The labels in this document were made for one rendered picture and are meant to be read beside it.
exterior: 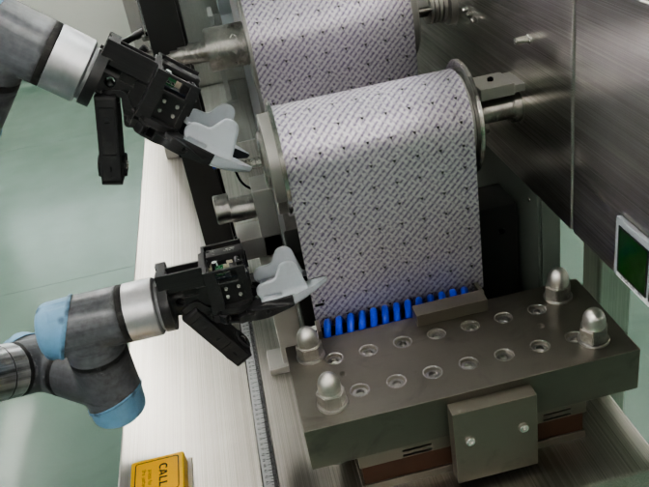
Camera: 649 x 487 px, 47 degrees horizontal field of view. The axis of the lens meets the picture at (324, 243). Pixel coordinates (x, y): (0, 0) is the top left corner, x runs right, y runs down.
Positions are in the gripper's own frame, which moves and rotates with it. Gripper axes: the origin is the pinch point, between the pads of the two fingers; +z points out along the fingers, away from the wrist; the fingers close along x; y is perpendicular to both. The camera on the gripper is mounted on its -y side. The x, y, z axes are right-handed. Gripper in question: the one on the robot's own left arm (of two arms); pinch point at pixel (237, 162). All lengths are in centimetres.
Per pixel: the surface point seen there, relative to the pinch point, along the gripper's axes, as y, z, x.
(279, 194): -0.4, 5.7, -3.2
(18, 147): -187, -27, 405
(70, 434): -144, 24, 110
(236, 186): -29, 21, 73
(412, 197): 7.2, 20.7, -4.5
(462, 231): 6.1, 29.5, -4.5
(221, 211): -8.1, 2.2, 3.4
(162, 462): -37.5, 7.7, -12.1
